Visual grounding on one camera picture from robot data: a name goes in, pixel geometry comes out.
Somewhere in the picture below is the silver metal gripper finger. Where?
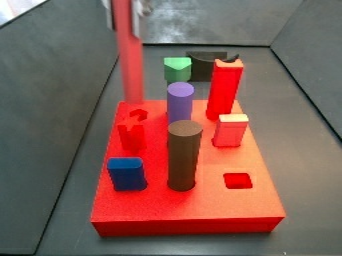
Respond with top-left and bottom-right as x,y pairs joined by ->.
101,0 -> 113,30

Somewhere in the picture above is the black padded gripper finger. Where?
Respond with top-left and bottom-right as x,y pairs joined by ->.
131,0 -> 152,37

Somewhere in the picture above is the red hexagon rod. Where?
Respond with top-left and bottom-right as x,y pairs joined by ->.
111,0 -> 144,104

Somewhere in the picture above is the red peg board base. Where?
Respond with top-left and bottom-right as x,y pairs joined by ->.
91,100 -> 286,237

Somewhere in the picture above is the green triangular peg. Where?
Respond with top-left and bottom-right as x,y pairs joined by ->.
163,57 -> 192,83

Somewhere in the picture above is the black curved cradle stand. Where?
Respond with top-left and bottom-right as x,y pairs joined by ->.
185,51 -> 239,82

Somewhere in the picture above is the purple cylinder peg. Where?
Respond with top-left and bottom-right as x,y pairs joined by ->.
167,82 -> 195,123

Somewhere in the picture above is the tall red arch block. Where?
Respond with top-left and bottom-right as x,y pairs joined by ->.
205,59 -> 244,120

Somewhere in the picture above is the dark brown cylinder peg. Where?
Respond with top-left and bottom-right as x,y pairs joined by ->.
167,120 -> 203,191

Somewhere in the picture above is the red star peg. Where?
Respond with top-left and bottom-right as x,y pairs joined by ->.
117,125 -> 145,154

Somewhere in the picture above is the light red square peg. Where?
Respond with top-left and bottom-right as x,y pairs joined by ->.
212,113 -> 248,147

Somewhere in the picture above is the blue rounded peg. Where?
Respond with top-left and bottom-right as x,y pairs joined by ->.
107,157 -> 147,191

